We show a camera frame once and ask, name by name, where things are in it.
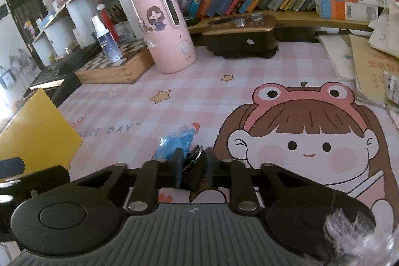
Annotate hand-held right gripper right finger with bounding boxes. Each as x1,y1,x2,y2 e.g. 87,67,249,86
206,148,356,214

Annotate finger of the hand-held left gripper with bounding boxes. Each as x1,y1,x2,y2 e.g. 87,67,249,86
0,158,25,180
0,166,71,195

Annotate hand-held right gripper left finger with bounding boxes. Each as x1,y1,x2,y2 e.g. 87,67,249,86
31,148,183,214

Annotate black binder clip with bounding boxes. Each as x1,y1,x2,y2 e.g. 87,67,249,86
182,144,208,192

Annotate yellow cardboard box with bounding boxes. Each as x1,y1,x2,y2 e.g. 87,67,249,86
0,88,84,182

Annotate small blue plastic toy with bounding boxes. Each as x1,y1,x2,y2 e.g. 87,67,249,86
152,125,195,161

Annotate wooden chessboard box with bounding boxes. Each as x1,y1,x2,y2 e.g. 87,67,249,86
75,38,155,84

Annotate pink cartoon humidifier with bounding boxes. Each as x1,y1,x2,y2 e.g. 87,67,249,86
130,0,197,74

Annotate black brown case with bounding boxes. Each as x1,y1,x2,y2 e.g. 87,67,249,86
202,13,279,59

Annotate white spray bottle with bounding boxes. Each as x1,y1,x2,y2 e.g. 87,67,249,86
91,15,123,64

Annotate white fuzzy tuft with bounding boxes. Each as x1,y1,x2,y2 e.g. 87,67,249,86
324,210,395,266

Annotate red bottle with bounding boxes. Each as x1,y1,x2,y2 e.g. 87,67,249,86
97,2,120,42

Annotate stack of papers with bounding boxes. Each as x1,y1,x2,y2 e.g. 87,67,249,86
318,1,399,112

